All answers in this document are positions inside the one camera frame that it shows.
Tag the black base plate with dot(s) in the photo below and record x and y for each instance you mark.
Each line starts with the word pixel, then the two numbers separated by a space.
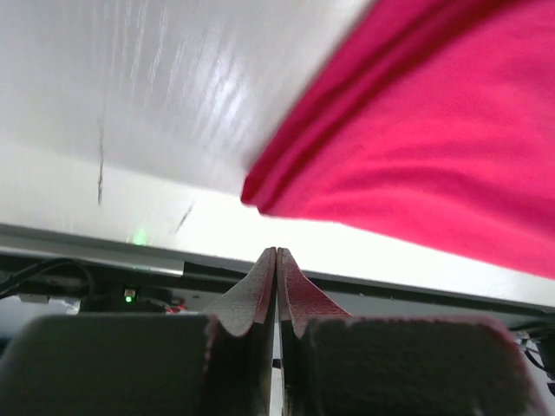
pixel 130 286

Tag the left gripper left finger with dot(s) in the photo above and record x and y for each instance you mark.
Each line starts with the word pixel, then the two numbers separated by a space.
pixel 130 363

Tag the pink t shirt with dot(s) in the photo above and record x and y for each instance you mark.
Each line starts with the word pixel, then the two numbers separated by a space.
pixel 433 123

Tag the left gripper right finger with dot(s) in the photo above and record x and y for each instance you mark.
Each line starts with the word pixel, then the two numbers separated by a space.
pixel 334 363

